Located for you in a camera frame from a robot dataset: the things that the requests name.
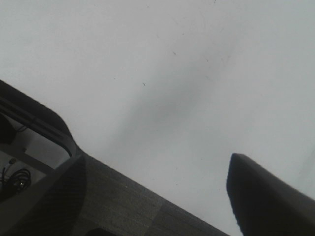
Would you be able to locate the coiled black cable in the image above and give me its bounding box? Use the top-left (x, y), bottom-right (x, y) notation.
top-left (0, 167), bottom-right (32, 195)

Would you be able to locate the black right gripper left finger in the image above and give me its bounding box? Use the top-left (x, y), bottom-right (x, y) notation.
top-left (0, 156), bottom-right (87, 236)

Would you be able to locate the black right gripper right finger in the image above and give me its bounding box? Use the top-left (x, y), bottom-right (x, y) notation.
top-left (226, 153), bottom-right (315, 236)

